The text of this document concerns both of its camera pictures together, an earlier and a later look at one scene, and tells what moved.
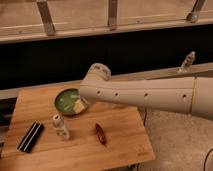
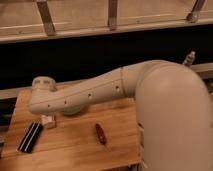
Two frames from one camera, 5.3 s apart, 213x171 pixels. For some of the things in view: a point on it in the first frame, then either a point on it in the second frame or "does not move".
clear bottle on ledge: [189, 60] does not move
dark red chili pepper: [100, 134] does not move
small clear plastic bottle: [62, 133] to [48, 121]
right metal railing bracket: [194, 14] does not move
